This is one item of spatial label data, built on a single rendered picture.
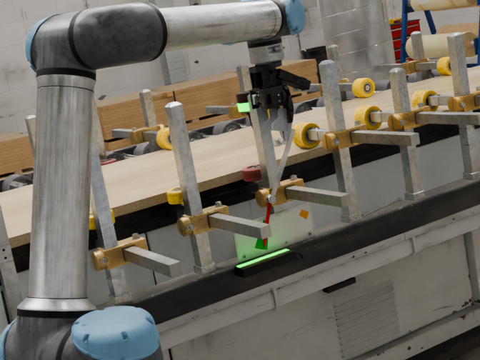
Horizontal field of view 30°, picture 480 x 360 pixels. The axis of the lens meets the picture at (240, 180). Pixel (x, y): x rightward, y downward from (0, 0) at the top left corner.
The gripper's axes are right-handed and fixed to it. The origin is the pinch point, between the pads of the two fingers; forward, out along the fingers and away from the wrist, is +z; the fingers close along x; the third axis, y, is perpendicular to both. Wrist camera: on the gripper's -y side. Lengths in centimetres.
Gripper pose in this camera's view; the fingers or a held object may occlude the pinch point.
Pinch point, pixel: (287, 135)
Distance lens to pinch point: 239.7
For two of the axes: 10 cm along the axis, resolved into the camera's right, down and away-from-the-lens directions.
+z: 1.7, 9.7, 2.0
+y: -8.4, 2.5, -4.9
